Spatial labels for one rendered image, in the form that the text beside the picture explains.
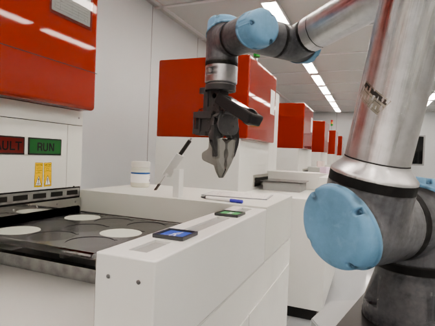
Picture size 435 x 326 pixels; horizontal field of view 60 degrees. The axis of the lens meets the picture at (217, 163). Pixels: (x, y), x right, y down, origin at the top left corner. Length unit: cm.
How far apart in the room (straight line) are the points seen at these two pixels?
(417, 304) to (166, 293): 36
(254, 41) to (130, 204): 64
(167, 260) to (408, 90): 37
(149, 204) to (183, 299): 59
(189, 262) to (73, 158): 76
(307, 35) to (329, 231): 44
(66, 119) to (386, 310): 99
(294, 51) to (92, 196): 77
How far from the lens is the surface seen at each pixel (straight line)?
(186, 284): 59
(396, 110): 51
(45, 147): 118
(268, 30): 79
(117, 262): 53
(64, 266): 89
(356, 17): 77
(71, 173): 126
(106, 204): 123
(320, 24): 81
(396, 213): 52
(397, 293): 65
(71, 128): 126
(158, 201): 112
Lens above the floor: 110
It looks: 1 degrees down
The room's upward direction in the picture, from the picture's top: 2 degrees clockwise
